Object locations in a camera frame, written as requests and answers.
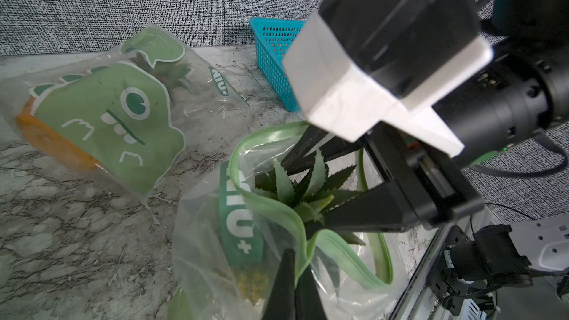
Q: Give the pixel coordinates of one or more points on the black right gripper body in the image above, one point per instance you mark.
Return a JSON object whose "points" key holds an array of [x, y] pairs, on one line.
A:
{"points": [[421, 185]]}

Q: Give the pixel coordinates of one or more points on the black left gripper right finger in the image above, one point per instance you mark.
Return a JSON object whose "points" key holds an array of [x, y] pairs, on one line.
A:
{"points": [[308, 305]]}

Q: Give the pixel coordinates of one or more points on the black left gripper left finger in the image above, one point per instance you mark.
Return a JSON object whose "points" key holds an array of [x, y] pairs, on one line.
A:
{"points": [[281, 302]]}

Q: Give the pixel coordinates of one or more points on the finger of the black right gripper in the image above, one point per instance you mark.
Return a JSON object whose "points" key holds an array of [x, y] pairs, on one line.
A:
{"points": [[383, 209], [318, 146]]}

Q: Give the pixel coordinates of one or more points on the yellow pineapple with green crown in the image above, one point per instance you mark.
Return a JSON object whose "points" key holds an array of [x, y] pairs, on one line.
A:
{"points": [[300, 208]]}

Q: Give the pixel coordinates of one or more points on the clear green zip-top bag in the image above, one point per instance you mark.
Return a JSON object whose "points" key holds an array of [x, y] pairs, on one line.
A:
{"points": [[226, 257]]}

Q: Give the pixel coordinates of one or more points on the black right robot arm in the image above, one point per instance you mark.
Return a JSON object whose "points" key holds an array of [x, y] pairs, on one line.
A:
{"points": [[502, 112]]}

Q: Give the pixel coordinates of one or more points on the teal plastic basket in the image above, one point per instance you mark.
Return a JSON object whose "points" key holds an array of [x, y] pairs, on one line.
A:
{"points": [[273, 37]]}

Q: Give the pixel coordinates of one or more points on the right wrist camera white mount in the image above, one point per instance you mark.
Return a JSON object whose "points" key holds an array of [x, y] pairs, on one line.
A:
{"points": [[357, 63]]}

